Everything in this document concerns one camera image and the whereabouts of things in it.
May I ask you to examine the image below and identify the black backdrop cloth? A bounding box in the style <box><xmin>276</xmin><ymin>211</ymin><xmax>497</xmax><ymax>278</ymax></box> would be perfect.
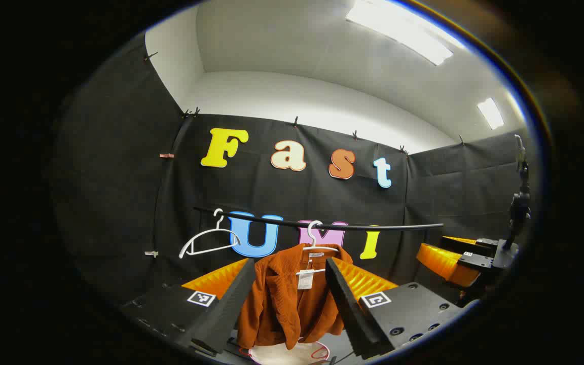
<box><xmin>51</xmin><ymin>33</ymin><xmax>531</xmax><ymax>310</ymax></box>

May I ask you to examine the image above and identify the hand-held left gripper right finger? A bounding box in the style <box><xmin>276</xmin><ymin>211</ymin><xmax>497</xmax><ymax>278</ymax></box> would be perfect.
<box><xmin>325</xmin><ymin>256</ymin><xmax>470</xmax><ymax>360</ymax></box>

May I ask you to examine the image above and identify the small ceiling light panel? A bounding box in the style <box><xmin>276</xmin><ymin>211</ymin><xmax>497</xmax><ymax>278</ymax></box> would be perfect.
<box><xmin>477</xmin><ymin>97</ymin><xmax>505</xmax><ymax>130</ymax></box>

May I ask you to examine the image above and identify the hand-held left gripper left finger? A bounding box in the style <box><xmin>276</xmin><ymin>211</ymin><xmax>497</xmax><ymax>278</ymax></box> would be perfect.
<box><xmin>120</xmin><ymin>258</ymin><xmax>257</xmax><ymax>355</ymax></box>

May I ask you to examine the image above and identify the orange corduroy jacket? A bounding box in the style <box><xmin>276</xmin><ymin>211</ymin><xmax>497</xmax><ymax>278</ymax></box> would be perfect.
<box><xmin>236</xmin><ymin>243</ymin><xmax>353</xmax><ymax>350</ymax></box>

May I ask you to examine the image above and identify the white plastic hanger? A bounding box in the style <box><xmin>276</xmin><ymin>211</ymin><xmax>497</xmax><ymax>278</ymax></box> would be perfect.
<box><xmin>296</xmin><ymin>220</ymin><xmax>341</xmax><ymax>277</ymax></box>
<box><xmin>178</xmin><ymin>208</ymin><xmax>242</xmax><ymax>259</ymax></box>

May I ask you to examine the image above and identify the black clothes rack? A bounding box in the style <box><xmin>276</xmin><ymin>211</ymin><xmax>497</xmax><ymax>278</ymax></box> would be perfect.
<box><xmin>193</xmin><ymin>205</ymin><xmax>445</xmax><ymax>244</ymax></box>

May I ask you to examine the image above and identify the white laundry hamper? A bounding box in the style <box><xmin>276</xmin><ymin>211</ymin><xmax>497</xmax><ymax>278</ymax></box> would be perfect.
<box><xmin>248</xmin><ymin>340</ymin><xmax>331</xmax><ymax>365</ymax></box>

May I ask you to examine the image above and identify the large ceiling light panel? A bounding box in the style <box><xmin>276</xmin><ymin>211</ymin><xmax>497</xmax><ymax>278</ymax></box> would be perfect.
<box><xmin>345</xmin><ymin>0</ymin><xmax>467</xmax><ymax>66</ymax></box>

